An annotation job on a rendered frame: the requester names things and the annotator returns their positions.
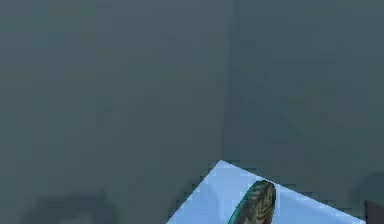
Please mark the green patterned leaf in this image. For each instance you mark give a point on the green patterned leaf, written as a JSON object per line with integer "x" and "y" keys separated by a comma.
{"x": 258, "y": 203}

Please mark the dark maroon furniture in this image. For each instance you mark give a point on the dark maroon furniture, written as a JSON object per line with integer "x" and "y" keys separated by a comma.
{"x": 375, "y": 212}

